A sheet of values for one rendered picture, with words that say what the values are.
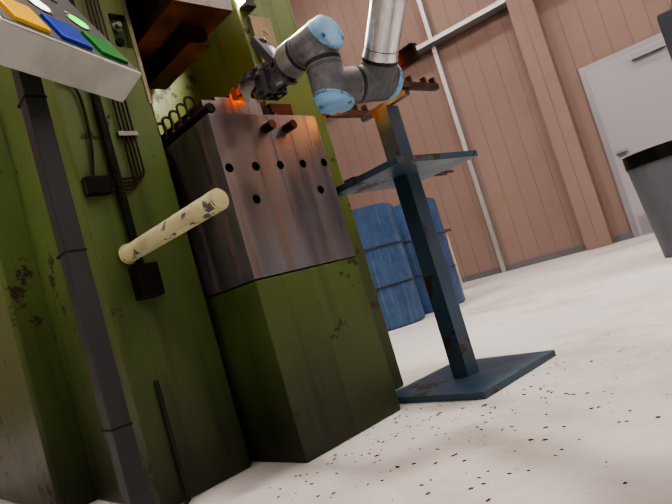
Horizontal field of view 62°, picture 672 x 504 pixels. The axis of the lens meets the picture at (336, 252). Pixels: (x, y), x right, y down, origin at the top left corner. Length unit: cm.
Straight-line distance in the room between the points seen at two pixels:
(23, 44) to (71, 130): 44
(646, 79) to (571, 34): 107
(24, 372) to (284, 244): 83
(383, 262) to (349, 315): 256
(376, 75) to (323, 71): 14
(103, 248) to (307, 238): 52
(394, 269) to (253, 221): 280
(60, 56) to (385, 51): 70
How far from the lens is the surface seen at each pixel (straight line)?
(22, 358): 185
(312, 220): 159
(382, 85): 143
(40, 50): 119
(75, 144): 155
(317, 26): 139
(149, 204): 157
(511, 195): 795
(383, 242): 418
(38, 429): 185
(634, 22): 788
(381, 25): 140
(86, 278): 119
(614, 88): 771
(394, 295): 415
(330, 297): 156
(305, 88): 209
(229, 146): 151
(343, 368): 156
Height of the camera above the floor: 38
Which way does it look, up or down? 4 degrees up
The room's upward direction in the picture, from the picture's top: 16 degrees counter-clockwise
